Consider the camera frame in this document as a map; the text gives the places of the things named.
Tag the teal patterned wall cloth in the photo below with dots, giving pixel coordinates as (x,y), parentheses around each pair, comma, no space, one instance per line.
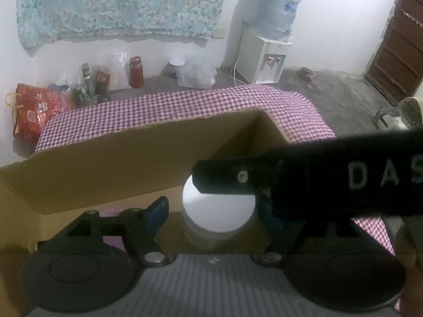
(115,3)

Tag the white water dispenser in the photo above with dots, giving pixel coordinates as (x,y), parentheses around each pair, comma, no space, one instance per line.
(261,59)

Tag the white and blue bucket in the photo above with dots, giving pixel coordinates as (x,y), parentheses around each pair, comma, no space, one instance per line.
(175,67)

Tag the large cardboard box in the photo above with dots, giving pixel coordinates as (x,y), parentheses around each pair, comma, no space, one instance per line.
(115,165)

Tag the red thermos flask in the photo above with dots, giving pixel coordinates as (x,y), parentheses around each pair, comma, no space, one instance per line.
(136,72)

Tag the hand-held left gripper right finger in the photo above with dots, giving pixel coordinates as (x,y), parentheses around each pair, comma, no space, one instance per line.
(271,219)

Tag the brown wooden door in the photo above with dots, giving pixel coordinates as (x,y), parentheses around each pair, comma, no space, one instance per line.
(400,46)

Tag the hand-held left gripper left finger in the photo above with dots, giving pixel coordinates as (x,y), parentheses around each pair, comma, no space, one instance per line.
(156,214)

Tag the white plastic bottle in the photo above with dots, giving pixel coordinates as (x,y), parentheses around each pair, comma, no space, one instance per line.
(218,214)

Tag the glass bottle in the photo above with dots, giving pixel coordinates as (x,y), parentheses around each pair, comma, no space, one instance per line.
(86,79)

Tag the red plastic bag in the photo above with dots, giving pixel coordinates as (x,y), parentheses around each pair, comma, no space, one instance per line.
(36,112)

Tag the small metal stool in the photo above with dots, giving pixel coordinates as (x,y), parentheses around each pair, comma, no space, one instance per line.
(385,114)

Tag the brown carton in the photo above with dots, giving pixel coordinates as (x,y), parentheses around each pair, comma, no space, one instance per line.
(103,82)

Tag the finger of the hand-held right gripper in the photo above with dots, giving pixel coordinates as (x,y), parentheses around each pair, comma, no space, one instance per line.
(224,178)

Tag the clear plastic bag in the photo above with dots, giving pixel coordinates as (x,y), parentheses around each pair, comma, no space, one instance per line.
(196,74)
(117,66)

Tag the purple checked tablecloth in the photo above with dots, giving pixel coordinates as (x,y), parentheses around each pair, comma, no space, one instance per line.
(185,105)

